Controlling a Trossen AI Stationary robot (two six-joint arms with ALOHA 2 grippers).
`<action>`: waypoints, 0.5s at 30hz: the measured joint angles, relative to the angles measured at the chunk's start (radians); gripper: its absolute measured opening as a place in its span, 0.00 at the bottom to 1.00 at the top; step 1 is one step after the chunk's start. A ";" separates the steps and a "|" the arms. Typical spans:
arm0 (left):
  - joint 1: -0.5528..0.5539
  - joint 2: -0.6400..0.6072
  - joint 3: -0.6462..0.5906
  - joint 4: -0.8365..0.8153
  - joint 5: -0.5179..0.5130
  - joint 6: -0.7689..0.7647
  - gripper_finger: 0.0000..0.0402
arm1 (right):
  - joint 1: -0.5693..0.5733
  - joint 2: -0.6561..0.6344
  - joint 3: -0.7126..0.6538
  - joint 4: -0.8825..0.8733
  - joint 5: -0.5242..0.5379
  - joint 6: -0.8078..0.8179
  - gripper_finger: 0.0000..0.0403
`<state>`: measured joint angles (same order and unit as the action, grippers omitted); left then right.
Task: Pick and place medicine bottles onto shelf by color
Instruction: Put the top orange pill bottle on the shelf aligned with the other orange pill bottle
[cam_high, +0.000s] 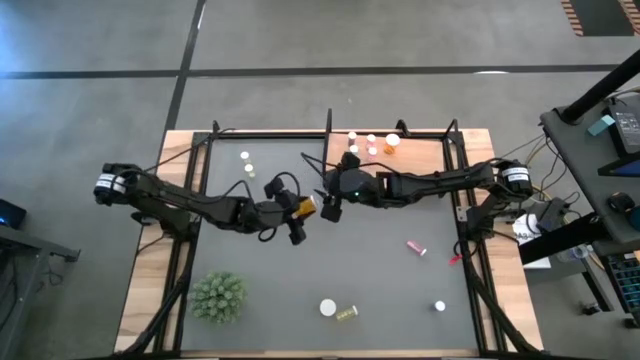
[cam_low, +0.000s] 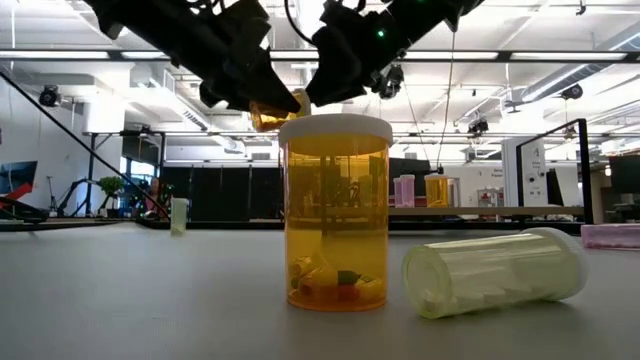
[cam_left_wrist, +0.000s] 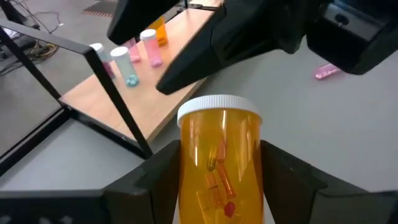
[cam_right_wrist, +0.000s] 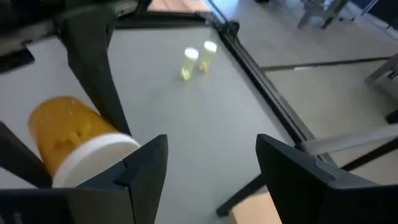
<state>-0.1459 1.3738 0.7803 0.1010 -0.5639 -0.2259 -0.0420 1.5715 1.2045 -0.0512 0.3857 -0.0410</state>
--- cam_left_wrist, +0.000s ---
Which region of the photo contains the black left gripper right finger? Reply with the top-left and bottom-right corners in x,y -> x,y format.
260,139 -> 328,224

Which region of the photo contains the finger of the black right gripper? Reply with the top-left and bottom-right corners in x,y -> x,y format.
106,0 -> 182,46
156,4 -> 282,96

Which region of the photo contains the black metal rig frame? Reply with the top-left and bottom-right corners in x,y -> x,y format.
0,107 -> 72,177

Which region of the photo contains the orange striped floor mat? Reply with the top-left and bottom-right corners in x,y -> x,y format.
81,0 -> 119,19

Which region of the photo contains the slim blue pill bottle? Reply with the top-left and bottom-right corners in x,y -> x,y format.
109,46 -> 140,88

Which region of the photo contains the slim pink pill bottle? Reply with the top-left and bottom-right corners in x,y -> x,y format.
139,29 -> 164,68
313,63 -> 342,81
123,37 -> 142,63

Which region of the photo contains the floor cable bundle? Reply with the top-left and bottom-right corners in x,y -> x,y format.
0,0 -> 65,77

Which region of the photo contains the black shelf end frame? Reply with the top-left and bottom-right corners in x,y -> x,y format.
0,20 -> 154,160

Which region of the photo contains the wooden shelf board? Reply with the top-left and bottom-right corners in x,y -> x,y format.
58,0 -> 223,144

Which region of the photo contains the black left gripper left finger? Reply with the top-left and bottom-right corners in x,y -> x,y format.
103,139 -> 182,224

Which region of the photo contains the short orange pill bottle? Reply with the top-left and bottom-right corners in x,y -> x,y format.
148,15 -> 169,47
176,94 -> 264,224

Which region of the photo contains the small blue bottle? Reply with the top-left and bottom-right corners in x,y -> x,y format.
89,42 -> 116,80

